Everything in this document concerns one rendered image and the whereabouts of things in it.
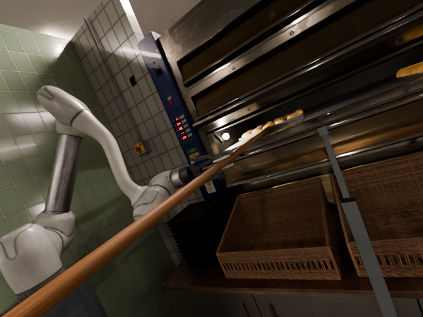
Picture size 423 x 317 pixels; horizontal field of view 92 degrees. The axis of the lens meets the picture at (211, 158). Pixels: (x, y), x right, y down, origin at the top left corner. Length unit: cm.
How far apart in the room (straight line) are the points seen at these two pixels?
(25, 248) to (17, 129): 95
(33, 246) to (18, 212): 65
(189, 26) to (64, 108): 93
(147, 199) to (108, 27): 152
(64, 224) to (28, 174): 61
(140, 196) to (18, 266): 47
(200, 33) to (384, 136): 120
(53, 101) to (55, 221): 53
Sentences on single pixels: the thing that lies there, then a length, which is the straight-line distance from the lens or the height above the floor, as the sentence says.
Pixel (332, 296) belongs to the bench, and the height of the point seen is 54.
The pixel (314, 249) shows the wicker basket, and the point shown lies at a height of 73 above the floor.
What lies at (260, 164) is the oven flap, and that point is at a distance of 140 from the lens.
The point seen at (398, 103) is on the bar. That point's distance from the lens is 96.
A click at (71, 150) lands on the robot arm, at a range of 119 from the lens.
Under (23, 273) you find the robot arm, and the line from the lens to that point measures 106.
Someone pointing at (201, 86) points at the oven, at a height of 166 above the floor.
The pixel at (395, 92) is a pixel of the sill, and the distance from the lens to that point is 135.
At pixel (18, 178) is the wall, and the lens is 171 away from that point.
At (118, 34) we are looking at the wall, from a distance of 198.
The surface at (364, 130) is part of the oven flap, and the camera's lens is 134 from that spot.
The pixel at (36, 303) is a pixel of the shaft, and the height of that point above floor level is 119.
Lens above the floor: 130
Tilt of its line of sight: 5 degrees down
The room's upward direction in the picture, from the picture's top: 23 degrees counter-clockwise
